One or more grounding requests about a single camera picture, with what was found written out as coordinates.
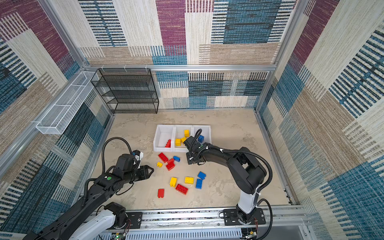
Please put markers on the left white bin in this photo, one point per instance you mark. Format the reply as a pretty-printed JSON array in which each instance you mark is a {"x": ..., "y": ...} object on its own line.
[{"x": 162, "y": 135}]

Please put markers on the red lego cluster upper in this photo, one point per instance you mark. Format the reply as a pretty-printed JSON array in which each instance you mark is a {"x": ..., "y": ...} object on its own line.
[{"x": 170, "y": 164}]

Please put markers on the white bin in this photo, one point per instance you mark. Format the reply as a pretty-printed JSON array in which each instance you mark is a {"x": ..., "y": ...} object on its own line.
[
  {"x": 206, "y": 132},
  {"x": 182, "y": 132},
  {"x": 162, "y": 135}
]

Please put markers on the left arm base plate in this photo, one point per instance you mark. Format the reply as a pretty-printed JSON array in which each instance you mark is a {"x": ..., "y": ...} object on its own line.
[{"x": 133, "y": 221}]

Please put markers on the middle white bin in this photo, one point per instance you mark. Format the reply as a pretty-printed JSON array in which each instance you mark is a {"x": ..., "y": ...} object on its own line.
[{"x": 182, "y": 132}]

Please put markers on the black wire shelf rack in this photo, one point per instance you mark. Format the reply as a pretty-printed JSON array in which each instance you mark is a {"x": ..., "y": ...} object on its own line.
[{"x": 127, "y": 90}]

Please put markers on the red lego long cluster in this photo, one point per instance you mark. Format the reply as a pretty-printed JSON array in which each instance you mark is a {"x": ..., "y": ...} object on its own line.
[{"x": 168, "y": 144}]

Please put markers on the aluminium front rail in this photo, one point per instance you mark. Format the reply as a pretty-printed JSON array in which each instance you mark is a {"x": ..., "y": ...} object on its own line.
[{"x": 282, "y": 223}]

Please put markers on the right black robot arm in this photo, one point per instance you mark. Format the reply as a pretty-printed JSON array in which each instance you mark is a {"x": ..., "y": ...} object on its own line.
[{"x": 250, "y": 171}]

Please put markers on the yellow studded lego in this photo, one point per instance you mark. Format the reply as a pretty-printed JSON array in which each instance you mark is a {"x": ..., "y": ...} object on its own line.
[{"x": 189, "y": 180}]

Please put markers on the white wire mesh basket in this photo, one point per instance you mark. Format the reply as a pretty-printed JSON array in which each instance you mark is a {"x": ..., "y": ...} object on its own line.
[{"x": 59, "y": 116}]

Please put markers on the large red lego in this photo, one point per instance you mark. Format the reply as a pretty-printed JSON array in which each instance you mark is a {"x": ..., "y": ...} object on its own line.
[
  {"x": 163, "y": 157},
  {"x": 182, "y": 189}
]

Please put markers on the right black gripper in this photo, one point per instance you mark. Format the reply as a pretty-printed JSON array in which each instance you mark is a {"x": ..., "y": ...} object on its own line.
[{"x": 189, "y": 159}]

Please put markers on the large red lego top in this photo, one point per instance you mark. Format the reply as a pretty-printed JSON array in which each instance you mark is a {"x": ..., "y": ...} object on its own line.
[{"x": 163, "y": 157}]

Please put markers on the large red lego bottom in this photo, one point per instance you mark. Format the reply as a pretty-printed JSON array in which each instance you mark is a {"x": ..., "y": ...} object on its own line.
[{"x": 182, "y": 189}]

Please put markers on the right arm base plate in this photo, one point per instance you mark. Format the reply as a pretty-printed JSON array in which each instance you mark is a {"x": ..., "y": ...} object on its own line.
[{"x": 236, "y": 217}]

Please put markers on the right white bin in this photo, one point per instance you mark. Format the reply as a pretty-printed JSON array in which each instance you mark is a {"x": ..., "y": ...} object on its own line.
[{"x": 206, "y": 132}]

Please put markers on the small red lego bottom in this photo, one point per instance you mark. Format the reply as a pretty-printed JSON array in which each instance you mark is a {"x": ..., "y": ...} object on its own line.
[{"x": 161, "y": 193}]

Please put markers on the small blue lego top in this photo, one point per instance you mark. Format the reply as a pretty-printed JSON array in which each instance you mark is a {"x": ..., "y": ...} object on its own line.
[{"x": 177, "y": 159}]

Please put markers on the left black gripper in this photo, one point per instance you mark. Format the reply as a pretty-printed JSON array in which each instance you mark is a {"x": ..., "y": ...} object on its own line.
[{"x": 145, "y": 169}]

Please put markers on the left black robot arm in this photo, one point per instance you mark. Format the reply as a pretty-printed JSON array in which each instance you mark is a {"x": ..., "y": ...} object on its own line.
[{"x": 73, "y": 224}]

